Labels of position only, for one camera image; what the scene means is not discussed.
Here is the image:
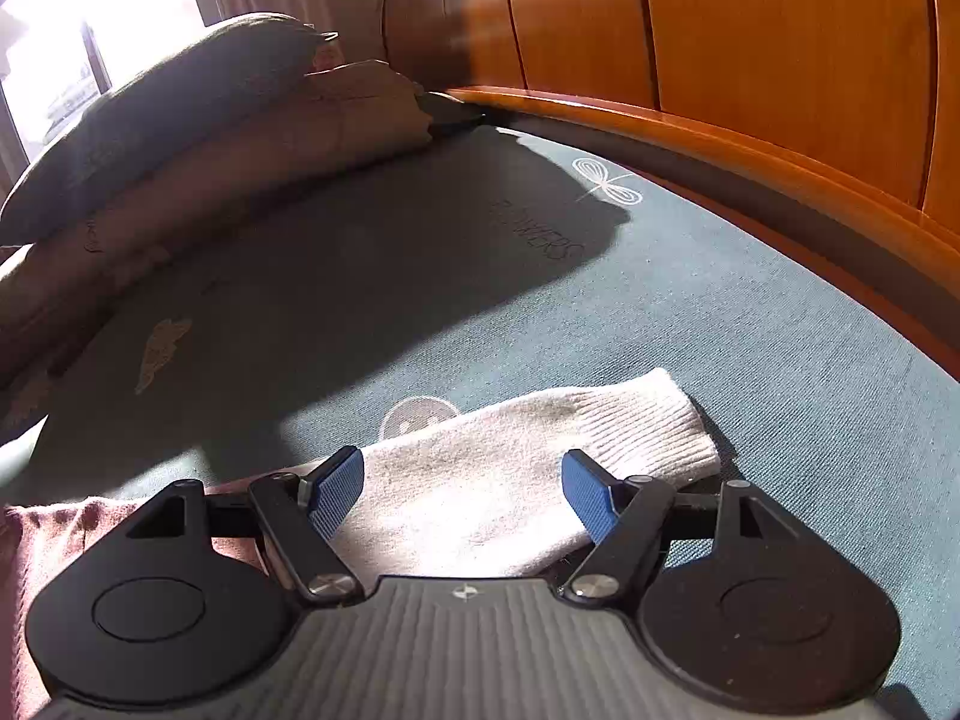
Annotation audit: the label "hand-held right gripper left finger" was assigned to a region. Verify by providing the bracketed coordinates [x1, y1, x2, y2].
[124, 444, 367, 606]

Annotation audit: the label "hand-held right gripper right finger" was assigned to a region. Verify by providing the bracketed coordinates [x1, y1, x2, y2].
[560, 448, 782, 606]

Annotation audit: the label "pink and white sweater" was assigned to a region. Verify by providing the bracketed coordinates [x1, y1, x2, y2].
[0, 367, 726, 720]

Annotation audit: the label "pink floral folded quilt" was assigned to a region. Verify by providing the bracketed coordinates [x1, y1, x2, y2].
[0, 58, 437, 422]

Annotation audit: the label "grey-green pillow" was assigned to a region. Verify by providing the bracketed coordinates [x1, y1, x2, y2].
[0, 12, 340, 246]

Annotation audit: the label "wooden headboard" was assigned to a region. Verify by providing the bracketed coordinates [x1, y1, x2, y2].
[381, 0, 960, 385]

